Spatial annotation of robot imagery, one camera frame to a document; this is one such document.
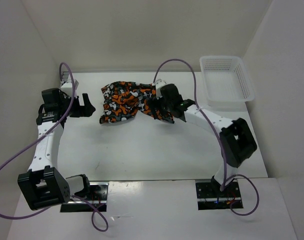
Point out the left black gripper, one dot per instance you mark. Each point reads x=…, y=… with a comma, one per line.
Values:
x=86, y=110

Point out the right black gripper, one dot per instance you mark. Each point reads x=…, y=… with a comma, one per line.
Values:
x=154, y=103

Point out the orange camouflage shorts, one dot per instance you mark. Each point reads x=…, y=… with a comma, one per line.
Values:
x=122, y=100

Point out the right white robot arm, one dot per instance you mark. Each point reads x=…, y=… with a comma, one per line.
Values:
x=234, y=136

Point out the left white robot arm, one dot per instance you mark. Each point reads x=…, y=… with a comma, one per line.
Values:
x=42, y=185

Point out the white plastic basket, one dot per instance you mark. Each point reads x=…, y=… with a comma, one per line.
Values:
x=227, y=84

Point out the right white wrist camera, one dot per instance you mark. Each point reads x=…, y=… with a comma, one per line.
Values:
x=158, y=84

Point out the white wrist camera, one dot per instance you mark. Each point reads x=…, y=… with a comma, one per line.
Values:
x=68, y=89
x=158, y=84

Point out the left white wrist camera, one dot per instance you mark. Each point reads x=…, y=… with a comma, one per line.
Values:
x=68, y=89

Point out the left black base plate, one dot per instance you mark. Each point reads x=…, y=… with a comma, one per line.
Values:
x=97, y=196

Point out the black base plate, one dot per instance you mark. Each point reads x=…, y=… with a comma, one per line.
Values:
x=209, y=196
x=97, y=196

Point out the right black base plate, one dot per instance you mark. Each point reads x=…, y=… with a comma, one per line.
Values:
x=209, y=196

